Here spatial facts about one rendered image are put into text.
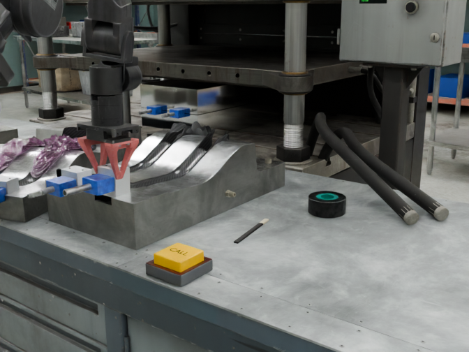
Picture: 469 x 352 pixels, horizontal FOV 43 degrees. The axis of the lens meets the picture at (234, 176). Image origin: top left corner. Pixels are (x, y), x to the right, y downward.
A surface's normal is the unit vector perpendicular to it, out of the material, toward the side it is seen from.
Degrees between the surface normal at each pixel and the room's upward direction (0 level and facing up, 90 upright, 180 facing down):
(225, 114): 90
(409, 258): 0
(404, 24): 90
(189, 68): 90
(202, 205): 90
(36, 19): 99
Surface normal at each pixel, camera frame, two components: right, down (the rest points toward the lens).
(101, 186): 0.80, 0.17
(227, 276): 0.00, -0.96
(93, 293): -0.61, 0.22
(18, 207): -0.35, 0.26
